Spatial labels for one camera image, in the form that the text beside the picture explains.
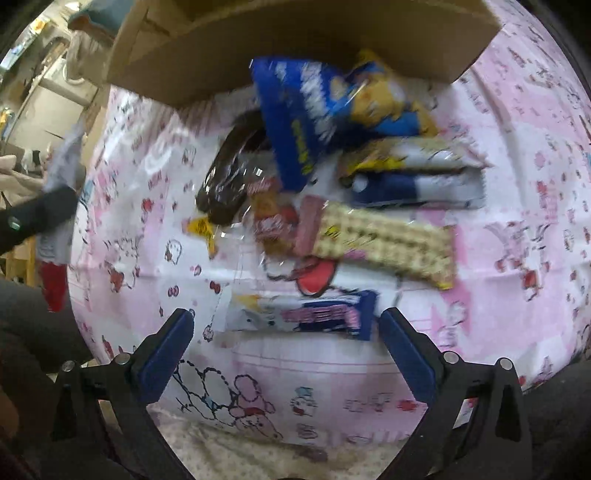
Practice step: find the pink printed blanket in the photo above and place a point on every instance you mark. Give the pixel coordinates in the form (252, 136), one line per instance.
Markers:
(508, 254)

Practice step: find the large blue chip bag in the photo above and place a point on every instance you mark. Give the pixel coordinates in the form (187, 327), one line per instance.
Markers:
(295, 124)

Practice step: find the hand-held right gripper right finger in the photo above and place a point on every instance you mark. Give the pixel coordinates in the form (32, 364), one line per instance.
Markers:
(408, 355)

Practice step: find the red and white snack packet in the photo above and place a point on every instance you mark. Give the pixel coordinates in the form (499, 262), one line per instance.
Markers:
(53, 281)

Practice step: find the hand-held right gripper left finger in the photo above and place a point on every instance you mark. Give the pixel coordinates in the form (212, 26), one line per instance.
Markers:
(161, 355)

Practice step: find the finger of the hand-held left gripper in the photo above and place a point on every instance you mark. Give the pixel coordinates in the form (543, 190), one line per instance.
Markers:
(41, 210)

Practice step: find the yellow checkered cracker packet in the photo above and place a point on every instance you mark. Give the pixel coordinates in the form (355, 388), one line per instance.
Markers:
(383, 244)

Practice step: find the dark grey clothing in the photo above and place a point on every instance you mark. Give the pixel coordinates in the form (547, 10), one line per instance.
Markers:
(27, 323)

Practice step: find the brown cardboard box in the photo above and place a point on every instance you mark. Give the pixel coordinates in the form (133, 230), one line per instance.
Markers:
(277, 37)

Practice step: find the pink wafer packet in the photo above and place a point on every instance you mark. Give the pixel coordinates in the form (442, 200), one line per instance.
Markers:
(308, 226)

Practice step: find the yellow and white snack packet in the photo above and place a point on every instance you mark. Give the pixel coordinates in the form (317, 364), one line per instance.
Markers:
(415, 154)

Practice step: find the small red label packet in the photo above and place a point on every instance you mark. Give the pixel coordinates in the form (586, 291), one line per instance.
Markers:
(265, 188)

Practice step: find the white floral bed sheet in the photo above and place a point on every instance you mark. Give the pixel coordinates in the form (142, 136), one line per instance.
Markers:
(240, 450)

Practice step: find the teal cushion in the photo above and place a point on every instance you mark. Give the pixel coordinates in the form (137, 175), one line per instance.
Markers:
(90, 17)

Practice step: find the dark brown snack packet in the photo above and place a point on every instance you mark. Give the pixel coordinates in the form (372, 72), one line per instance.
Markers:
(226, 175)

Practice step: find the blue and white snack packet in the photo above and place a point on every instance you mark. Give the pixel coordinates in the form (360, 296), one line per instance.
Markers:
(415, 190)

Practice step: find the small yellow snack packet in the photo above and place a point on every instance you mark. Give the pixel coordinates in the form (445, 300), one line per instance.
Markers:
(202, 227)

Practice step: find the white blue pink snack packet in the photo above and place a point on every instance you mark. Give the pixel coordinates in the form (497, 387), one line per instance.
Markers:
(300, 316)

